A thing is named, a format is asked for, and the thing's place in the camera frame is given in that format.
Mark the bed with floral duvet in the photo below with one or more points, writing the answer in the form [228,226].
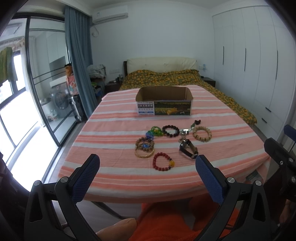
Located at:
[175,71]

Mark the white built-in wardrobe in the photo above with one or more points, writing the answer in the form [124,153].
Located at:
[255,64]

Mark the grey washing machine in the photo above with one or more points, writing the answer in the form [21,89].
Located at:
[62,99]

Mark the glass sliding door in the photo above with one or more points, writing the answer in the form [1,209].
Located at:
[47,57]

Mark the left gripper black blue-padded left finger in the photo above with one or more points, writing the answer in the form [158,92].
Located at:
[41,221]

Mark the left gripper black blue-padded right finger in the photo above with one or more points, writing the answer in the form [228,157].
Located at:
[253,221]

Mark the pink white striped cloth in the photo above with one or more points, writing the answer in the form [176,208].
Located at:
[115,126]

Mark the white wall air conditioner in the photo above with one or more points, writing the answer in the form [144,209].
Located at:
[110,14]

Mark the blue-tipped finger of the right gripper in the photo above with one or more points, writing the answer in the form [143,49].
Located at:
[290,132]

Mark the blue grey curtain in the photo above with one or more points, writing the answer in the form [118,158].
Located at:
[77,30]

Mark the open cardboard box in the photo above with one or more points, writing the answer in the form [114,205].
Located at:
[164,100]

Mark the dark nightstand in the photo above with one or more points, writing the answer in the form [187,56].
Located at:
[210,81]

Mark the black strap wristwatch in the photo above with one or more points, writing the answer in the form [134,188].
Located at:
[188,149]

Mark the person's thumb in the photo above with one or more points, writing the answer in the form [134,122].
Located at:
[122,230]

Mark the orange clothing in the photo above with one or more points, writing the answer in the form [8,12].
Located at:
[175,220]

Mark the gold bangle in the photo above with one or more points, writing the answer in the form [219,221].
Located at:
[140,153]

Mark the pile of clothes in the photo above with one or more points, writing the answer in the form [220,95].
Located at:
[97,71]

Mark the green jade pendant charm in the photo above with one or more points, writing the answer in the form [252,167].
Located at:
[196,123]

